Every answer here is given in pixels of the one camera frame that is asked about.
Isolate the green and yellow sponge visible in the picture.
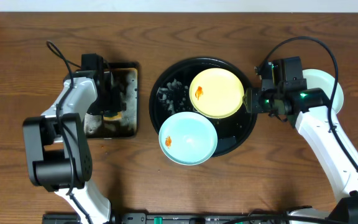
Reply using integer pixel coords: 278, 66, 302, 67
103, 111, 122, 121

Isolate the yellow plate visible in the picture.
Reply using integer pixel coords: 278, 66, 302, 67
189, 68, 245, 119

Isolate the light blue plate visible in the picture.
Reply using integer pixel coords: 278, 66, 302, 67
303, 69, 344, 114
158, 112, 218, 166

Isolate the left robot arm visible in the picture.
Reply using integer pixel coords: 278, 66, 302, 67
22, 70, 119, 223

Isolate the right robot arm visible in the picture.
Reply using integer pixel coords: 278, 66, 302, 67
243, 84, 358, 223

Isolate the black rectangular water tray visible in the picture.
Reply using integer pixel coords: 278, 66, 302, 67
83, 62, 138, 139

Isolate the black round tray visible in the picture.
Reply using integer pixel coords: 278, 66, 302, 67
149, 57, 257, 157

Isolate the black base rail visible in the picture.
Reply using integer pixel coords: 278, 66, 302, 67
41, 211, 289, 224

